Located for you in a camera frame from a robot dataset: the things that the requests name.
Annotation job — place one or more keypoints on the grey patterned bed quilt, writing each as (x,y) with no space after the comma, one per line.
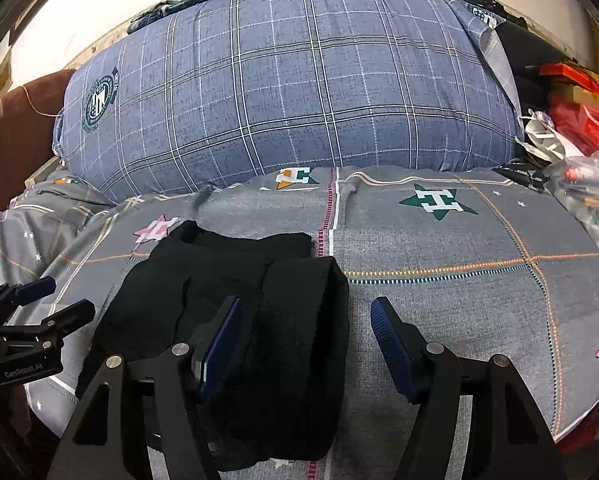
(477,262)

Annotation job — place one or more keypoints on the cream wooden bed frame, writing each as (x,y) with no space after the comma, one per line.
(43,172)

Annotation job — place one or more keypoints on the black pants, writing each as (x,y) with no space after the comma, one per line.
(275,385)

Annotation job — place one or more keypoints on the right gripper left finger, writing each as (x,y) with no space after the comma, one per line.
(107,436)

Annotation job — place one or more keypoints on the clear plastic bags pile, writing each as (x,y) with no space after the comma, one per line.
(552,163)

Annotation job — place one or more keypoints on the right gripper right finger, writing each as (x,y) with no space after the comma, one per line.
(508,438)

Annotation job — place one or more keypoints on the red packaging clutter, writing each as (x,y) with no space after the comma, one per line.
(574,103)

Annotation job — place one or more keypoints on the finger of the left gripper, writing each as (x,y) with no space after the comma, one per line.
(55,328)
(20,295)

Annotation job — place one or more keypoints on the blue plaid pillow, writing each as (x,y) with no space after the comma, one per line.
(227,90)

